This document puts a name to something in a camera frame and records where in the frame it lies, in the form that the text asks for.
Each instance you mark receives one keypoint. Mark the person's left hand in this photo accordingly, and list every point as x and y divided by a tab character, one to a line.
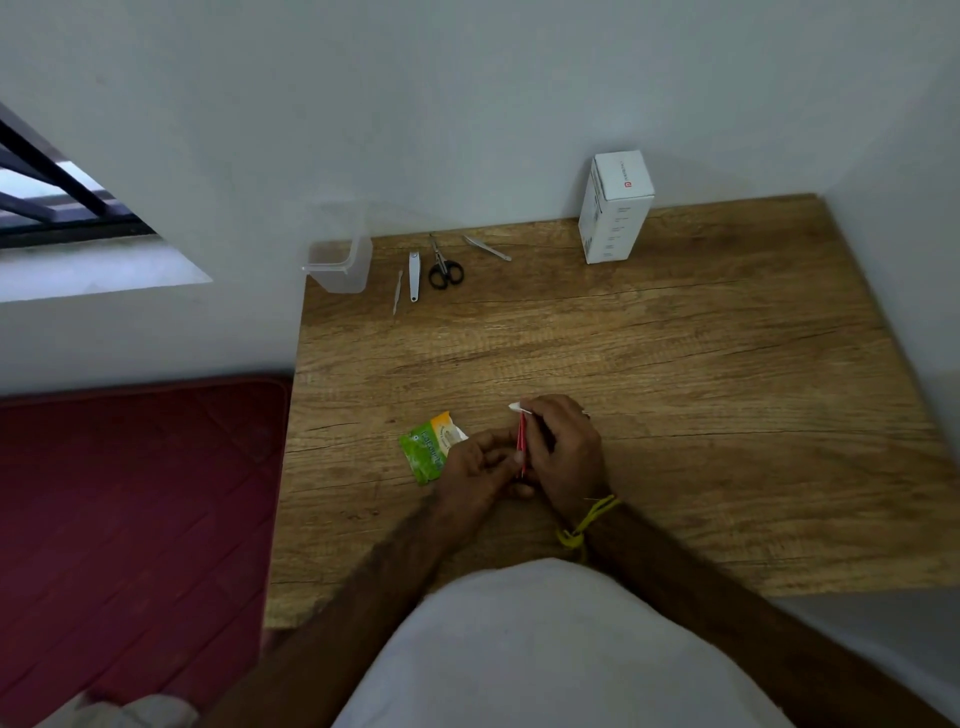
469	476

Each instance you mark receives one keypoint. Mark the person's right hand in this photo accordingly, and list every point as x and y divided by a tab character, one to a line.
574	457

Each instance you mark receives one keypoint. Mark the person's left fingers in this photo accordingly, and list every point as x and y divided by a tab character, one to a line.
501	459

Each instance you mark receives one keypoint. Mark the person's right fingers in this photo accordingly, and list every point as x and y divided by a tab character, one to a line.
541	420

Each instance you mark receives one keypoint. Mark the red thin stick tool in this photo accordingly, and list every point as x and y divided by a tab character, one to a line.
522	450

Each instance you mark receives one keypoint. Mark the white cotton swab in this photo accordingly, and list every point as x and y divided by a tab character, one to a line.
516	408

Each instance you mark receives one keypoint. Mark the person's right forearm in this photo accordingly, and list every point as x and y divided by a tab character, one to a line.
720	615

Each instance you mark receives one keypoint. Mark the person's left forearm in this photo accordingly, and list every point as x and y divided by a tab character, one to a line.
352	615

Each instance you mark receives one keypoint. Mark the green and white sachet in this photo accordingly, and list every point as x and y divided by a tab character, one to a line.
424	450

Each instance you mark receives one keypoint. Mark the yellow thread wristband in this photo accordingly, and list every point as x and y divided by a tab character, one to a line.
585	521

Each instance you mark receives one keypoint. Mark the silver tweezers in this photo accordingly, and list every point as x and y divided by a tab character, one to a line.
486	247

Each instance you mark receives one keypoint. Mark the small silver metal pick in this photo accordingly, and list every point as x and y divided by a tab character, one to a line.
397	292

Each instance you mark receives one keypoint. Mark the silver nail clipper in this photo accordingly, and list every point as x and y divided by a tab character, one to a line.
413	276

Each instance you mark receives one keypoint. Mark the white shirt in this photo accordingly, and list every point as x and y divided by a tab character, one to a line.
555	652

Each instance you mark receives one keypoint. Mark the white cardboard box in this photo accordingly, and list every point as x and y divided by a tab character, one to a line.
615	214

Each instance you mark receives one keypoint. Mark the clear plastic container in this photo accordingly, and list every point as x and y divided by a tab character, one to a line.
341	266

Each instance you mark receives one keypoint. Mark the dark red quilted mat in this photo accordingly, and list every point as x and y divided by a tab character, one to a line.
135	540

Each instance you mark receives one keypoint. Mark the white crumpled cloth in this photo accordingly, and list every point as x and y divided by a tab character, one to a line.
127	711

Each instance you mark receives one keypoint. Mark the window with black bars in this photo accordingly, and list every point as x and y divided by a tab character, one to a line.
52	195

